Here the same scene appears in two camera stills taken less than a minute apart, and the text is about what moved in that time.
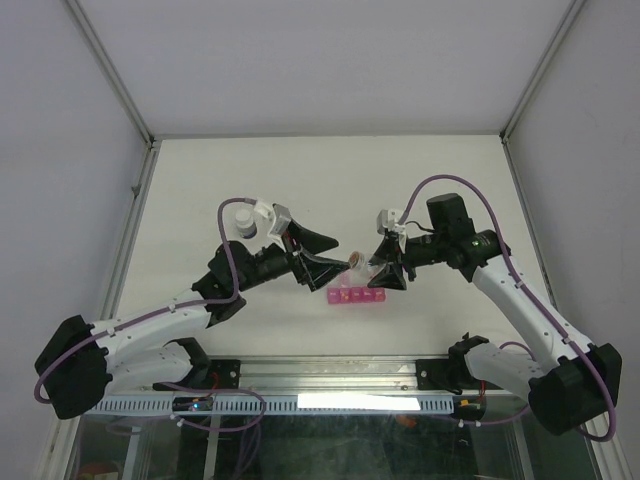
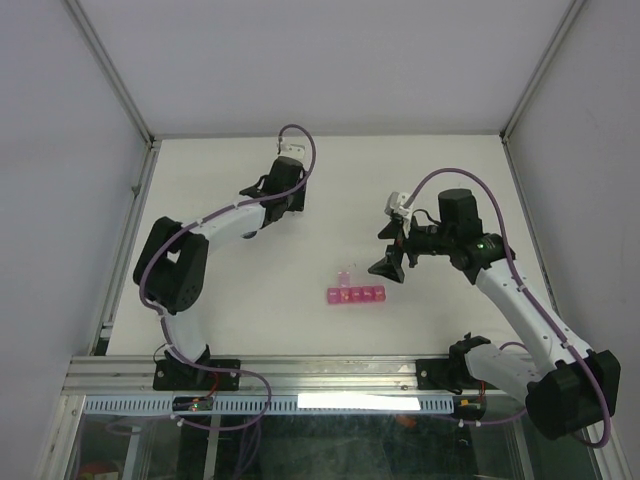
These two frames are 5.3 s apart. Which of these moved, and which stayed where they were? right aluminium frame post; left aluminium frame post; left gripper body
Moved: left gripper body
Stayed: left aluminium frame post; right aluminium frame post
